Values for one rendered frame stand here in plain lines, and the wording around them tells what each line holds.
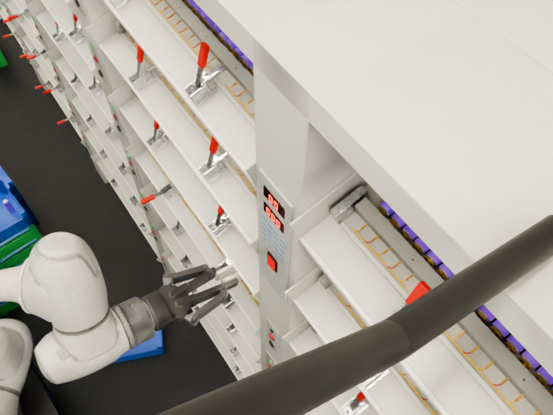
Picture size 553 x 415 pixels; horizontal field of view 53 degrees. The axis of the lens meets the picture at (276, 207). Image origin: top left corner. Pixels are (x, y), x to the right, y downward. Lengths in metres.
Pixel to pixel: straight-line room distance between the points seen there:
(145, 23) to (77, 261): 0.40
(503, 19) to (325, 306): 0.47
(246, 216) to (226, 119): 0.20
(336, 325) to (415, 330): 0.52
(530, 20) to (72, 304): 0.78
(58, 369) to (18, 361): 0.78
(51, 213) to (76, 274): 1.71
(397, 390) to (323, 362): 0.57
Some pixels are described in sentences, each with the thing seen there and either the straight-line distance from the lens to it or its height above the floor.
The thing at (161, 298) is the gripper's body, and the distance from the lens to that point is 1.14.
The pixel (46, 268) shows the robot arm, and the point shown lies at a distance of 0.98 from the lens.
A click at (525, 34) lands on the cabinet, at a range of 0.61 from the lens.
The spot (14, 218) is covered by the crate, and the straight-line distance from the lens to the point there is 2.21.
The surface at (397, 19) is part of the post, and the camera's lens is 0.59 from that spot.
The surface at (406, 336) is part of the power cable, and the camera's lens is 0.33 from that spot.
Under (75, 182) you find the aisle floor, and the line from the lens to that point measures 2.75.
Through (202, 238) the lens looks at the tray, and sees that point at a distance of 1.36.
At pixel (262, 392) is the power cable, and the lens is 0.24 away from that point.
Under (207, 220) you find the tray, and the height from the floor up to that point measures 1.13.
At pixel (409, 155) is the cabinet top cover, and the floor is 1.75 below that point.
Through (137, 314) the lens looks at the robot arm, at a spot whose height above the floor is 1.11.
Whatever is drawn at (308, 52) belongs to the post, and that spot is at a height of 1.75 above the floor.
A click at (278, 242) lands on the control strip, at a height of 1.45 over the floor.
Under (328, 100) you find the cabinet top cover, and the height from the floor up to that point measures 1.75.
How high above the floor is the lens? 2.11
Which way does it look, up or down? 57 degrees down
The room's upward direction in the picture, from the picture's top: 2 degrees clockwise
